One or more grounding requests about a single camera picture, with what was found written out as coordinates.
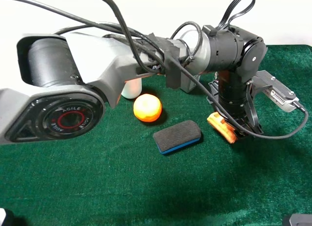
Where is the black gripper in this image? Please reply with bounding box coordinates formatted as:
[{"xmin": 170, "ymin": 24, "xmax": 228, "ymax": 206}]
[{"xmin": 207, "ymin": 81, "xmax": 263, "ymax": 144}]

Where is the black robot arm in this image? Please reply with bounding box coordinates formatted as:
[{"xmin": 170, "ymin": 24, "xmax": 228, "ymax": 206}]
[{"xmin": 0, "ymin": 25, "xmax": 267, "ymax": 144}]

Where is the small black labelled bottle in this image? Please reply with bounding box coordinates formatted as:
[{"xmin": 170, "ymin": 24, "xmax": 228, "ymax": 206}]
[{"xmin": 214, "ymin": 72, "xmax": 218, "ymax": 82}]

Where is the black blue board eraser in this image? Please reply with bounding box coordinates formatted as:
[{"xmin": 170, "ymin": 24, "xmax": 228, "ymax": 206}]
[{"xmin": 153, "ymin": 120, "xmax": 202, "ymax": 155}]

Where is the grey pump lotion bottle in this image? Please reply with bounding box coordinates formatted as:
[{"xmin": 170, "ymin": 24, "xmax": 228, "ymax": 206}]
[{"xmin": 180, "ymin": 73, "xmax": 196, "ymax": 93}]

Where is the green felt table mat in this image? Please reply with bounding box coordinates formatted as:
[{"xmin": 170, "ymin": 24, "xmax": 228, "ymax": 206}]
[{"xmin": 0, "ymin": 44, "xmax": 312, "ymax": 226}]

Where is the orange fruit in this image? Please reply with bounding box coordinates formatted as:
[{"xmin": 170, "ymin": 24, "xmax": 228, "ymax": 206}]
[{"xmin": 133, "ymin": 94, "xmax": 162, "ymax": 123}]

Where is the light blue cup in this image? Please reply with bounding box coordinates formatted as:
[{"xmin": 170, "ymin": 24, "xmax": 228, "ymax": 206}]
[{"xmin": 121, "ymin": 78, "xmax": 142, "ymax": 99}]

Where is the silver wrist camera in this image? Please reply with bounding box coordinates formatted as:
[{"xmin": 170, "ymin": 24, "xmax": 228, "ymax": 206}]
[{"xmin": 253, "ymin": 70, "xmax": 299, "ymax": 113}]

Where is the black camera cable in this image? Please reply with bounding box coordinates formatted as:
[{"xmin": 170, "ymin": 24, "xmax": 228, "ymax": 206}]
[{"xmin": 0, "ymin": 0, "xmax": 309, "ymax": 140}]

